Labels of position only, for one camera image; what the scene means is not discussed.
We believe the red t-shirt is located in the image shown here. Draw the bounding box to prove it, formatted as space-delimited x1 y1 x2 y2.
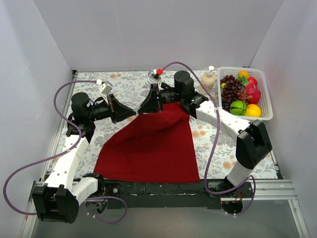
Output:
94 103 200 183

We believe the round brooch badge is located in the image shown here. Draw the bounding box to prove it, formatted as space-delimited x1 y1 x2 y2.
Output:
133 107 140 115

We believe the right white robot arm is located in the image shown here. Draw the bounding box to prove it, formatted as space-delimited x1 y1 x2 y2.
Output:
138 70 272 197

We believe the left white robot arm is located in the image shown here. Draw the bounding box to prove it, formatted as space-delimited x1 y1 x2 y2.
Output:
32 92 136 224

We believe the beige pump soap bottle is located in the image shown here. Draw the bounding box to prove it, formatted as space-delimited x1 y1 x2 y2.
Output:
199 65 215 95

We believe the purple grape bunch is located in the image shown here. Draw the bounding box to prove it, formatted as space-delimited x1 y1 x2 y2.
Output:
220 75 249 111

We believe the white plastic basket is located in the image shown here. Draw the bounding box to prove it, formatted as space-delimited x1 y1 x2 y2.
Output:
216 66 273 121

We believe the orange fruit top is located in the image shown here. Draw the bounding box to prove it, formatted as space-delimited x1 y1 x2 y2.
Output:
238 70 250 79

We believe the red apple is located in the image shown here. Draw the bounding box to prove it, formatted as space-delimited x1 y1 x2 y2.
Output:
248 76 258 86

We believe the pink dragon fruit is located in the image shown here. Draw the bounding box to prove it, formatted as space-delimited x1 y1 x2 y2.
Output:
244 83 261 104

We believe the floral table mat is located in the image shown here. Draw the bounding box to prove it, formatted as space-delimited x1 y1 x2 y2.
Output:
49 70 278 179

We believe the yellow orange fruit bottom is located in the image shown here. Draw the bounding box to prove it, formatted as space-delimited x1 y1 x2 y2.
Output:
244 104 262 118

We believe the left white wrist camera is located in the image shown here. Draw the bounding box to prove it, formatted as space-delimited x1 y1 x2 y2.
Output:
95 79 113 102

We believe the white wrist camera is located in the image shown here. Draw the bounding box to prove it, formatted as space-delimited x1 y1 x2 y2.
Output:
95 79 113 102
148 68 163 88

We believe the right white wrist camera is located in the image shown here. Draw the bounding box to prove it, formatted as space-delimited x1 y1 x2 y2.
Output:
148 68 163 88

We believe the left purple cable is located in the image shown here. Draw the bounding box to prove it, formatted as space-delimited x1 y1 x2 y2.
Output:
2 79 128 225

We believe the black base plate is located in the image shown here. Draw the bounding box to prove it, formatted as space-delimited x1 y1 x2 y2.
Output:
90 179 253 209

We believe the aluminium frame rail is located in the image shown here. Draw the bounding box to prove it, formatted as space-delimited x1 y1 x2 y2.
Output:
32 178 296 204

